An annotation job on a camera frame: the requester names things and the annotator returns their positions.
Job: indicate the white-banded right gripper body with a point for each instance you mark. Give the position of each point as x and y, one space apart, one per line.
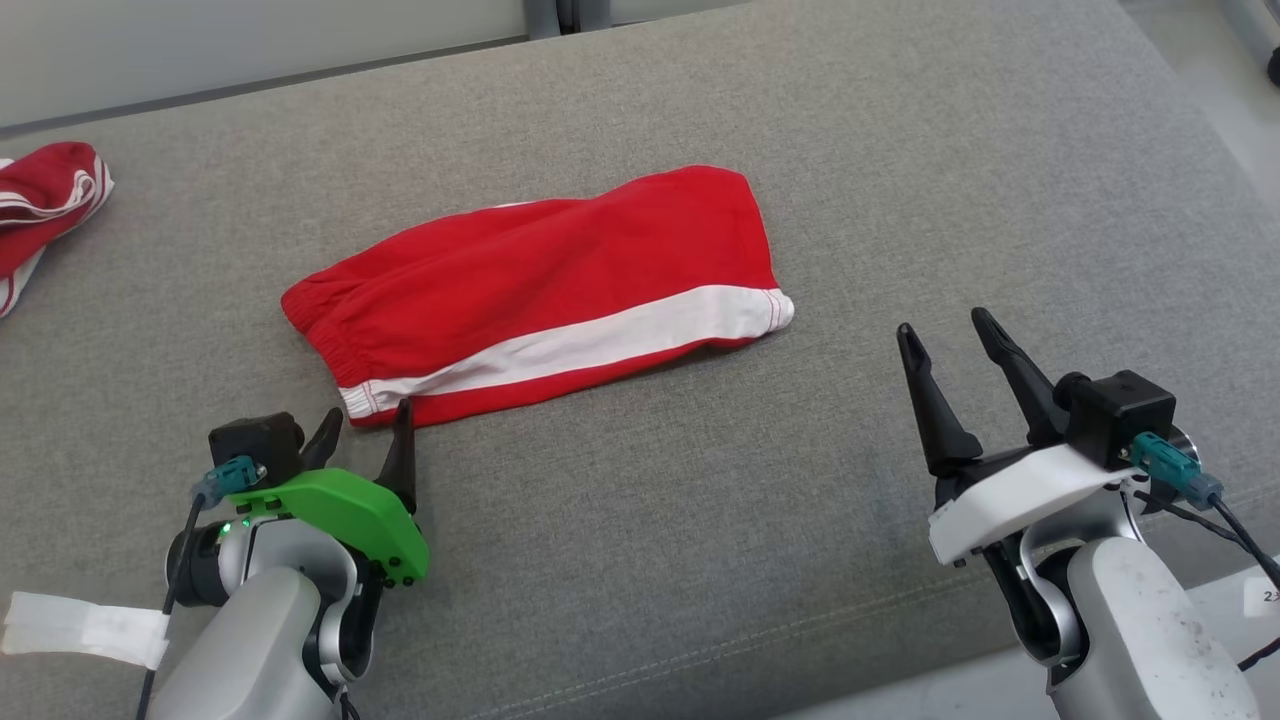
1010 495

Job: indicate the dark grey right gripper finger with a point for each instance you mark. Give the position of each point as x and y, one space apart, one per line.
940 420
1025 385

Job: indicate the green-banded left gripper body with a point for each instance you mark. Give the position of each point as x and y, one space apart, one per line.
360 510

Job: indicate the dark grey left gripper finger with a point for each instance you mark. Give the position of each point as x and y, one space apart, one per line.
322 440
402 460

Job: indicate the red shorts with white stripe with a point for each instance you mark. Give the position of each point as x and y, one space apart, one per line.
560 270

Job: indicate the red white basketball jersey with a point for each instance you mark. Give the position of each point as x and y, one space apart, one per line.
45 190

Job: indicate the white translucent tape tag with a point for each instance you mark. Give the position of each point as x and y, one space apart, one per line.
80 628

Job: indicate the grey cart leg with caster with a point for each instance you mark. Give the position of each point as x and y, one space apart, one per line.
1255 30

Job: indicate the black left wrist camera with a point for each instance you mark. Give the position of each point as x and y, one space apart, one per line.
255 440

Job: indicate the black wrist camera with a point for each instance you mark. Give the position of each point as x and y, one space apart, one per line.
255 440
1120 415

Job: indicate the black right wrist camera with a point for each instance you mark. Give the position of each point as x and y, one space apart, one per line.
1120 415

